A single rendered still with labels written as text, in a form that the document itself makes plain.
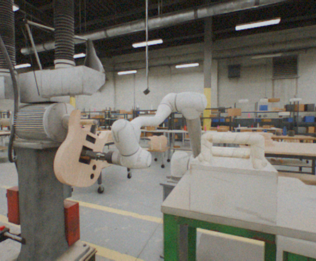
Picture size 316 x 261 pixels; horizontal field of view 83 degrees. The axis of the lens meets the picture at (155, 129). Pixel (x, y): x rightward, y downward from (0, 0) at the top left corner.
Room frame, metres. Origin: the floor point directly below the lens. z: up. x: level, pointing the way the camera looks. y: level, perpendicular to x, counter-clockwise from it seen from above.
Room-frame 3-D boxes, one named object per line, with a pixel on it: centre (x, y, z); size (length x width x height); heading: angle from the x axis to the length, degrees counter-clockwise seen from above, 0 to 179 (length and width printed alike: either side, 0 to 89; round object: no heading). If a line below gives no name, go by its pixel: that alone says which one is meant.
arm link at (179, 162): (1.63, -0.23, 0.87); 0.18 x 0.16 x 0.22; 61
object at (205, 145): (0.64, -0.18, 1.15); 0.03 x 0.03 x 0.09
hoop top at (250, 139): (0.61, -0.26, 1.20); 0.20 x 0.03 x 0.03; 68
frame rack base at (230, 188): (0.65, -0.28, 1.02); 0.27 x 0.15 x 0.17; 69
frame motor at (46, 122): (1.21, 0.73, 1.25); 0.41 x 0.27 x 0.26; 69
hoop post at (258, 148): (0.58, -0.34, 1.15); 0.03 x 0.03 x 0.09
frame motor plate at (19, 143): (1.23, 0.80, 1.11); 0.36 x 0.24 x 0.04; 69
